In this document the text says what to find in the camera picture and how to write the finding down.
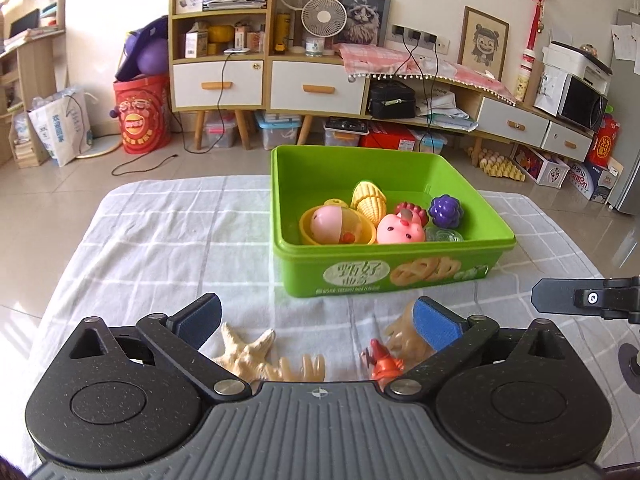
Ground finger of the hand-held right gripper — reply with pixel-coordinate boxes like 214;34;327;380
531;275;640;322

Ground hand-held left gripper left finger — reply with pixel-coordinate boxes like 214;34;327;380
66;293;253;404

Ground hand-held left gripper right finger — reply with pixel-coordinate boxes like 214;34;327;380
387;296;571;404

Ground beige starfish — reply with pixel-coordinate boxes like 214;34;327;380
212;321;277;376

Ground red toy crab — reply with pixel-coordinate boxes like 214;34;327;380
361;339;407;382

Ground clear plastic container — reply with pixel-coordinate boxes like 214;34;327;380
425;226;465;243

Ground pink toy pig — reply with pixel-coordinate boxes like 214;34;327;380
376;210;427;245

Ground tan rubber hand toy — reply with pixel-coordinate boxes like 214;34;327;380
265;354;327;382

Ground red toy strawberry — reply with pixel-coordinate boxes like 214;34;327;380
394;201;430;227

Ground green plastic box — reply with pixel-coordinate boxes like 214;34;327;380
270;145;517;300

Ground purple toy grapes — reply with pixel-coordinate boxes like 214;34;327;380
428;195;464;229

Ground yellow toy corn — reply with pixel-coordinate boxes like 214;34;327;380
350;181;389;226

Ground yellow toy pot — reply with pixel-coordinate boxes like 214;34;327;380
299;199;377;246

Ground pink clear capsule ball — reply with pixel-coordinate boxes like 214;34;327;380
311;207;363;243

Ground grey checked tablecloth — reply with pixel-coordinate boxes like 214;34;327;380
27;175;640;466

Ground white blue printed carton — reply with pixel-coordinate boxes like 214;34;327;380
567;160;618;203

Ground white red printed carton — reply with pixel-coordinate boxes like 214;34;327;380
512;145;571;189

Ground yellow egg tray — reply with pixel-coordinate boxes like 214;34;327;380
479;152;527;182

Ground red gold printed box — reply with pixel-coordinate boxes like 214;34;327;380
587;117;621;166

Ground small clear storage box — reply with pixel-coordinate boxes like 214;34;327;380
415;130;448;156

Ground black microwave oven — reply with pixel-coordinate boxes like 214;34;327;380
557;75;608;133

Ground clear plastic storage box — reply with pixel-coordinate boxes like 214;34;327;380
202;110;238;148

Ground red flat box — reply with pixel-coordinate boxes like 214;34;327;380
360;121;418;153

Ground grey refrigerator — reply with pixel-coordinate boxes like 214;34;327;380
607;9;640;216

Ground white round floor stand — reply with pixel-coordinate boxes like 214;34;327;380
75;135;126;160

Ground clear storage box blue lid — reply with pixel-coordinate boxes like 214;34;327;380
255;111;302;151

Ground clear storage box dark lid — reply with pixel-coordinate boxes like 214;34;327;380
324;116;371;148

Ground pile of paper documents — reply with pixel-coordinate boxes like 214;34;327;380
417;90;478;131

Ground red printed bucket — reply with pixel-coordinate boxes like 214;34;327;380
112;74;173;155

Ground long wooden sideboard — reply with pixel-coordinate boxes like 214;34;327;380
267;52;596;166

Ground white printed cylinder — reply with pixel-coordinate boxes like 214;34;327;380
515;50;533;102

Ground black bag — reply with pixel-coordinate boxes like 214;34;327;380
367;80;417;120

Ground white shopping bag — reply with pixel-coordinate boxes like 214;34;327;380
27;87;95;168

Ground white printer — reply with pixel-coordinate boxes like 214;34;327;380
542;41;613;77

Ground framed cartoon girl picture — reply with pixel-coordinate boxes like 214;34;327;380
457;6;510;81

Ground purple plush toy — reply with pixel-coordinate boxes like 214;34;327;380
115;15;171;81

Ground pink checked cloth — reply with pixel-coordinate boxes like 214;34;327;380
332;42;517;106

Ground small white carton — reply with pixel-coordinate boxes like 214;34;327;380
185;30;208;58

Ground yellow round container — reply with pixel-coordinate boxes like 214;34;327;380
207;25;236;56

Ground yellow bottle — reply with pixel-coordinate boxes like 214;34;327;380
274;12;291;56

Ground tall wooden shelf cabinet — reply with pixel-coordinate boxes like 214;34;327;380
168;0;277;151

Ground wooden bookshelf desk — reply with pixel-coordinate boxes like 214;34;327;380
0;0;68;166

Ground framed cat picture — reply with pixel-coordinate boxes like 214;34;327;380
336;0;392;48

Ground small white desk fan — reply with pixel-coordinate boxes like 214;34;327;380
300;0;348;56

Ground white drawer wooden handle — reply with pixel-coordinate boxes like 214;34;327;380
541;122;594;162
270;61;367;115
172;61;264;109
476;97;550;147

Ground black power cable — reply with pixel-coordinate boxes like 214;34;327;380
395;35;441;156

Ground wall power outlets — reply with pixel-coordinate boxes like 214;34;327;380
391;24;448;53

